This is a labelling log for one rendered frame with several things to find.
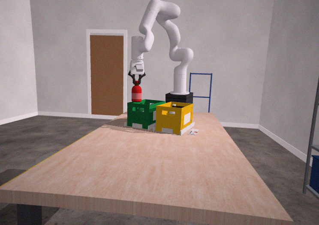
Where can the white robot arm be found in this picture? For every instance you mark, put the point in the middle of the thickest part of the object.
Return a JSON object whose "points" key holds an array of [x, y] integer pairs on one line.
{"points": [[163, 12]]}

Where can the green crate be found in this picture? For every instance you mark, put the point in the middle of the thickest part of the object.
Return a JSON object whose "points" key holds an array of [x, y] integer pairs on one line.
{"points": [[145, 118]]}

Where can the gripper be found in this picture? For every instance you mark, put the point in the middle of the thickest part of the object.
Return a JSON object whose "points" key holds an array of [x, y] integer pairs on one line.
{"points": [[133, 71]]}

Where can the white paper pick list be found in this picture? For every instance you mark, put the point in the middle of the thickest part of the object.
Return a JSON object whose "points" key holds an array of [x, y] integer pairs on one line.
{"points": [[193, 131]]}

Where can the red bottle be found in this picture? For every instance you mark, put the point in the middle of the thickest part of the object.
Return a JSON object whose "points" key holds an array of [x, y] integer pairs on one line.
{"points": [[136, 92]]}

